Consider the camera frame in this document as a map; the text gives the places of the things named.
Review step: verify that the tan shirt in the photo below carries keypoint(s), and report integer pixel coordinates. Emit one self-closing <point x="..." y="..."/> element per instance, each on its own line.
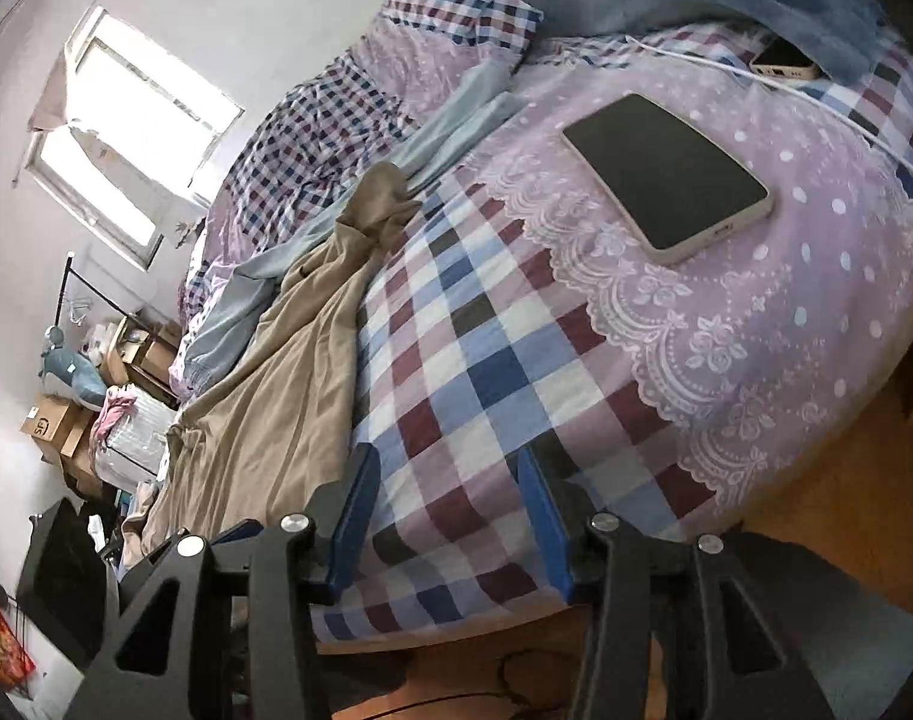
<point x="276" y="405"/>

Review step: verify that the labelled cardboard box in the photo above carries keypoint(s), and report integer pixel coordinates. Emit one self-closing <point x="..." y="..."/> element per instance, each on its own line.
<point x="51" y="424"/>

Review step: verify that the phone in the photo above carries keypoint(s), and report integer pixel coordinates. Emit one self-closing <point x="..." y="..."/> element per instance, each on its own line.
<point x="782" y="56"/>

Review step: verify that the white ribbed suitcase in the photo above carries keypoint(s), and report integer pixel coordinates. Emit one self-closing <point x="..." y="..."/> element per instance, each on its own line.
<point x="137" y="442"/>

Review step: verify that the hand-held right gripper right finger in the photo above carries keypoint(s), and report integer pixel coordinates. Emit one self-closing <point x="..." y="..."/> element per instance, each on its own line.
<point x="546" y="525"/>

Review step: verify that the blue shark plush toy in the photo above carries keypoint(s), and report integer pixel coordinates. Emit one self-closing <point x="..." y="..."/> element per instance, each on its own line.
<point x="73" y="375"/>

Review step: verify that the light blue-grey pants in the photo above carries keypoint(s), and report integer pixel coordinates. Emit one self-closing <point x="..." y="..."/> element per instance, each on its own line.
<point x="456" y="120"/>

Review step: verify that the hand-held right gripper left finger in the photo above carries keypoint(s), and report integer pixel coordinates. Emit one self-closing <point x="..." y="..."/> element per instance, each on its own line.
<point x="351" y="517"/>

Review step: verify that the pink cloth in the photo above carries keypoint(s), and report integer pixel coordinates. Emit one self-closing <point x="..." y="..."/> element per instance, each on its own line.
<point x="111" y="412"/>

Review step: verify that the open brown cardboard boxes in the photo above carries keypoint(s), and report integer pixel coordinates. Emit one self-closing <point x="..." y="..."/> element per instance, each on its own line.
<point x="152" y="356"/>

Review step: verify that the checked quilt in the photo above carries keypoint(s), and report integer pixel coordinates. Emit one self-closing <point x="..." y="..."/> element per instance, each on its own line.
<point x="313" y="135"/>

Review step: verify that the window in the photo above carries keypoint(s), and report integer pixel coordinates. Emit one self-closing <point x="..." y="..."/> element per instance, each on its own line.
<point x="148" y="112"/>

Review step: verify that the tablet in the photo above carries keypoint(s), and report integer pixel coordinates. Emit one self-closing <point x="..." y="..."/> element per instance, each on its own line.
<point x="666" y="172"/>

